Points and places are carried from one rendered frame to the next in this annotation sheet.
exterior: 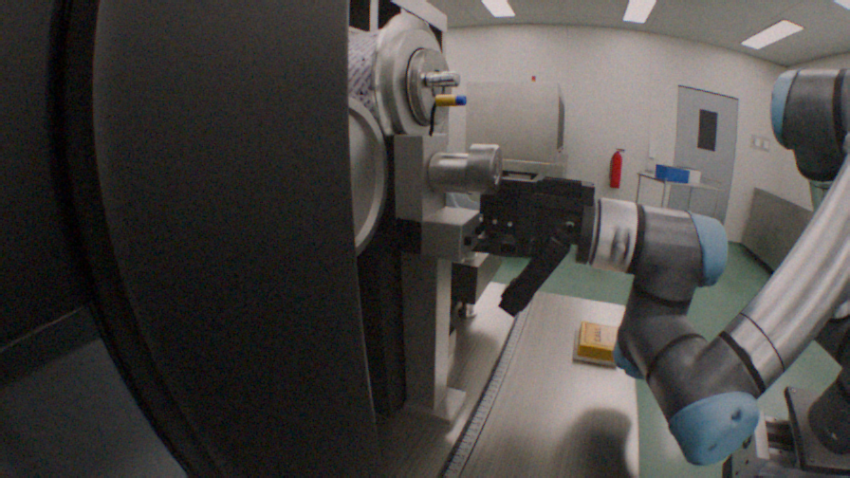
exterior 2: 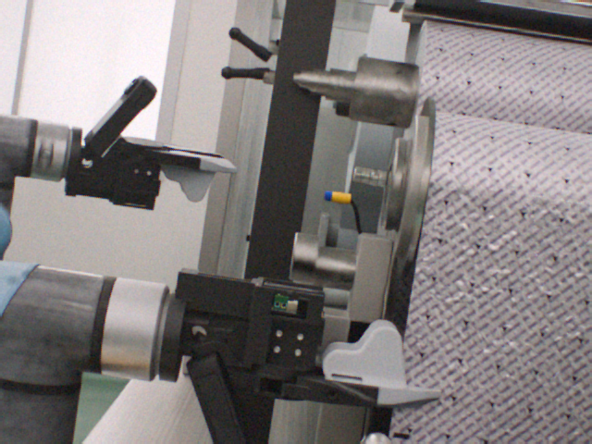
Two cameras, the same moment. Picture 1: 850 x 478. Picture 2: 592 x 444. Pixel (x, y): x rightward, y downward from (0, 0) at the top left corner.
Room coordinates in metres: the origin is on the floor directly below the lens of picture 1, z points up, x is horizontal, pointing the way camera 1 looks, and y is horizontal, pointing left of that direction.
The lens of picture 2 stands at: (1.25, -0.54, 1.26)
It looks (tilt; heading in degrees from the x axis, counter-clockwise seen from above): 3 degrees down; 154
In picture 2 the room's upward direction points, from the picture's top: 9 degrees clockwise
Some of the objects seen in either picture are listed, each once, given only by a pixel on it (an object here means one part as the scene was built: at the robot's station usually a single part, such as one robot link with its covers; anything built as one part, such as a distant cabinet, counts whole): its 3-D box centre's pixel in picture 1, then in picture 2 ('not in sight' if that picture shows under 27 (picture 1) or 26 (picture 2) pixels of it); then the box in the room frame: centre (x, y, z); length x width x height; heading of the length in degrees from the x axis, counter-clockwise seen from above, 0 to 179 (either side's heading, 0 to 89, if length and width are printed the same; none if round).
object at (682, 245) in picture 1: (674, 248); (38, 319); (0.26, -0.26, 1.11); 0.11 x 0.08 x 0.09; 64
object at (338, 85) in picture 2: not in sight; (323, 82); (0.06, 0.04, 1.34); 0.06 x 0.03 x 0.03; 64
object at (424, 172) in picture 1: (439, 299); (326, 413); (0.28, -0.01, 1.05); 0.06 x 0.05 x 0.31; 64
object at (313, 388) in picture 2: not in sight; (319, 386); (0.38, -0.08, 1.09); 0.09 x 0.05 x 0.02; 63
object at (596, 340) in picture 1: (600, 340); not in sight; (0.37, -0.27, 0.91); 0.07 x 0.07 x 0.02; 64
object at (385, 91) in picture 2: not in sight; (383, 92); (0.09, 0.10, 1.34); 0.06 x 0.06 x 0.06; 64
